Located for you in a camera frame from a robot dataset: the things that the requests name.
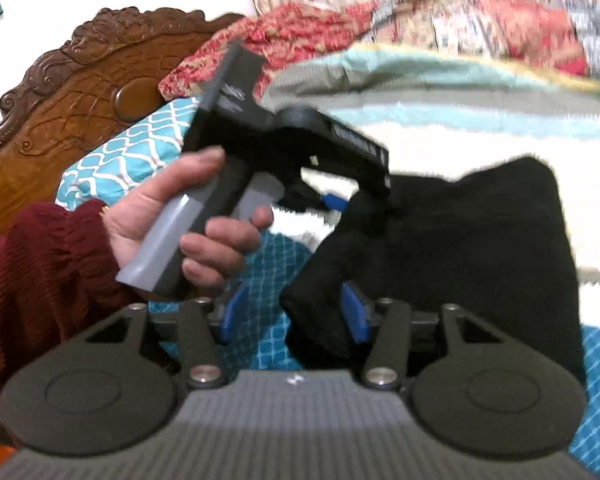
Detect black pants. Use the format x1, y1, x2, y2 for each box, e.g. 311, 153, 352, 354
279, 157, 586, 380

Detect maroon knitted sleeve forearm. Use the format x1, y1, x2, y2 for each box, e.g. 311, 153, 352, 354
0, 200, 137, 391

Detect person's left hand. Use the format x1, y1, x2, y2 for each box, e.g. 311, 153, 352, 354
102, 146, 274, 296

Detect teal patterned bedsheet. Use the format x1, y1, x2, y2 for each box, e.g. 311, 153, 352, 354
149, 228, 600, 478

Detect light teal quilt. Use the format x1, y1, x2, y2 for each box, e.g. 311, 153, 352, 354
258, 41, 600, 331

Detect teal white patterned pillow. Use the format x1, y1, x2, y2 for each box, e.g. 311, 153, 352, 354
55, 98, 199, 210

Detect carved wooden headboard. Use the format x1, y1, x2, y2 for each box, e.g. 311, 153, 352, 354
0, 6, 238, 234

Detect red floral quilt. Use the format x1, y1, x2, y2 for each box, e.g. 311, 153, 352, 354
158, 0, 591, 101

